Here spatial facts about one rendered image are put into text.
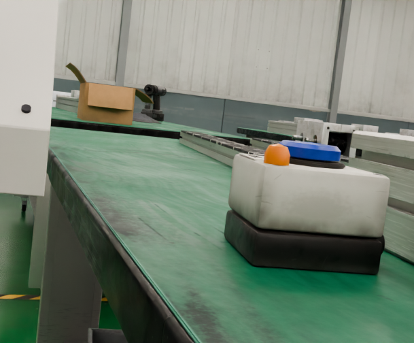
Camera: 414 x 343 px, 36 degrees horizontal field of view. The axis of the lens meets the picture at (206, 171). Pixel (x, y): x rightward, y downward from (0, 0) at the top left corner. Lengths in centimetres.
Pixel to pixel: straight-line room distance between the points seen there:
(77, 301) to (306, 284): 146
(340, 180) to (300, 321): 12
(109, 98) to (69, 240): 98
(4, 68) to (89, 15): 1097
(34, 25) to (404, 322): 46
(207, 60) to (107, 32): 188
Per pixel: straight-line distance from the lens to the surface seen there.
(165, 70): 1176
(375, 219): 40
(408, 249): 46
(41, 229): 261
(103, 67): 1153
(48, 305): 179
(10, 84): 59
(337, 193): 38
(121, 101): 261
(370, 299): 35
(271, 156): 37
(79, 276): 177
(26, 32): 64
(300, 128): 172
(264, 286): 34
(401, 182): 47
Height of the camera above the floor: 86
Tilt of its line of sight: 5 degrees down
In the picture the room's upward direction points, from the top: 7 degrees clockwise
